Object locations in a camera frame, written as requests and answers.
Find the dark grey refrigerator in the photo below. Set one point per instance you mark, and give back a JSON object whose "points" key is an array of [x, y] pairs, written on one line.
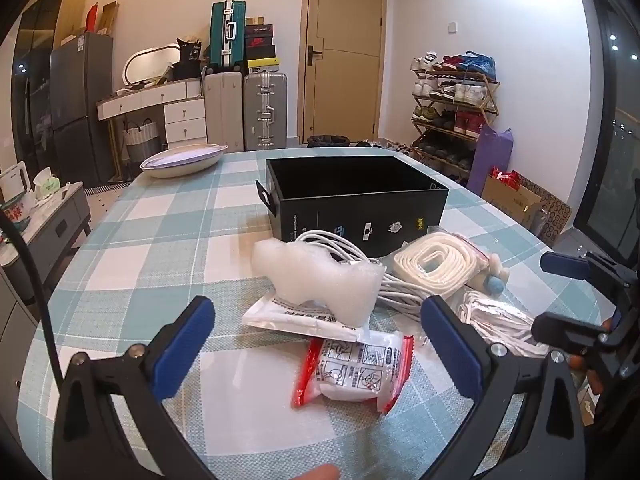
{"points": [[80, 78]]}

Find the black glass cabinet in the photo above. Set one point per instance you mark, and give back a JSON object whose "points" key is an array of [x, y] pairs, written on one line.
{"points": [[41, 29]]}

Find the striped laundry basket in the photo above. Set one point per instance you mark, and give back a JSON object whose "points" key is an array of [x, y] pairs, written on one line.
{"points": [[142, 140]]}

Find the black storage box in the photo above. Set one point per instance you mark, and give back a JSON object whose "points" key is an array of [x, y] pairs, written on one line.
{"points": [[376, 202]]}

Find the white drawer desk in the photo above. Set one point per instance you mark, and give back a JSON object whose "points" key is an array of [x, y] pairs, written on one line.
{"points": [[177, 108]]}

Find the beige suitcase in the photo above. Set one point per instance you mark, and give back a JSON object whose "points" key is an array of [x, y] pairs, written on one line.
{"points": [[224, 110]]}

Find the cardboard box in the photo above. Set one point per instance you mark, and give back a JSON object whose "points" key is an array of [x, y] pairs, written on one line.
{"points": [[528, 204]]}

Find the black handbag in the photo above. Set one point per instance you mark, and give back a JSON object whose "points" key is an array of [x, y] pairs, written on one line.
{"points": [[189, 64]]}

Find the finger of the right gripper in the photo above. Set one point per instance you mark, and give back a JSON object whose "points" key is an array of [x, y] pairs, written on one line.
{"points": [[562, 263], [574, 337]]}

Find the checkered teal tablecloth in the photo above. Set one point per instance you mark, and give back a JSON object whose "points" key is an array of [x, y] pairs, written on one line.
{"points": [[166, 241]]}

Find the person right hand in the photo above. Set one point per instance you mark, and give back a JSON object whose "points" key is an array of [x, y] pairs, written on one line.
{"points": [[603, 371]]}

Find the wooden door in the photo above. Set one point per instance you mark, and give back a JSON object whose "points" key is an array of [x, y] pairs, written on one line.
{"points": [[342, 65]]}

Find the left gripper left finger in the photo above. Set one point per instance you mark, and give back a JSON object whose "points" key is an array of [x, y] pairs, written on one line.
{"points": [[88, 439]]}

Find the teal suitcase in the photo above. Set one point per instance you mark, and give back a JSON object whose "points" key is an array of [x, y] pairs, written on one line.
{"points": [[227, 36]]}

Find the wooden shoe rack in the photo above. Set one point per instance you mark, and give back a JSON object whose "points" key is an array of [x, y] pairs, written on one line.
{"points": [[451, 107]]}

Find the oval white bowl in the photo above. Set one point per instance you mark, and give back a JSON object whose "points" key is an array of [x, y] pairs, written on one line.
{"points": [[183, 160]]}

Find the tissue pack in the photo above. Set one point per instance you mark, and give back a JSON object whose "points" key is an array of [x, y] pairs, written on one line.
{"points": [[45, 183]]}

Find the silver suitcase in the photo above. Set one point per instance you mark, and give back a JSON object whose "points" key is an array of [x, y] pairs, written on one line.
{"points": [[265, 111]]}

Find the person left hand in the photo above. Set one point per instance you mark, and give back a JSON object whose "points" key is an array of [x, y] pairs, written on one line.
{"points": [[323, 472]]}

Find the purple bag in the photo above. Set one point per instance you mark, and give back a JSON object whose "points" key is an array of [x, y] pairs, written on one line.
{"points": [[493, 149]]}

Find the stack of shoe boxes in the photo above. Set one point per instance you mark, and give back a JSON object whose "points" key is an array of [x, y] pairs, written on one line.
{"points": [[260, 50]]}

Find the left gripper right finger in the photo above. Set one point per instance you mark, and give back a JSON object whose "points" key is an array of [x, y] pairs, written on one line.
{"points": [[547, 439]]}

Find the red white snack packet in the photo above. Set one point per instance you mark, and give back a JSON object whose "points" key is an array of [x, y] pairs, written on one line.
{"points": [[374, 370]]}

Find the white medicine sachet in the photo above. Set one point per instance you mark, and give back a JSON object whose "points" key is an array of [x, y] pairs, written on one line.
{"points": [[310, 319]]}

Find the white foam piece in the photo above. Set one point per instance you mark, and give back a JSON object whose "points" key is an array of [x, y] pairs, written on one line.
{"points": [[300, 272]]}

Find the oval mirror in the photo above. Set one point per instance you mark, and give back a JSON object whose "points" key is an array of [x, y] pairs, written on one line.
{"points": [[150, 63]]}

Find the white plush toy blue tip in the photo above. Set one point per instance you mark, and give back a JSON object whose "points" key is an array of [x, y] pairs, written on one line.
{"points": [[491, 280]]}

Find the grey low cabinet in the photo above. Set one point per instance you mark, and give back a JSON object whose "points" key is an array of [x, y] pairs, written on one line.
{"points": [[53, 228]]}

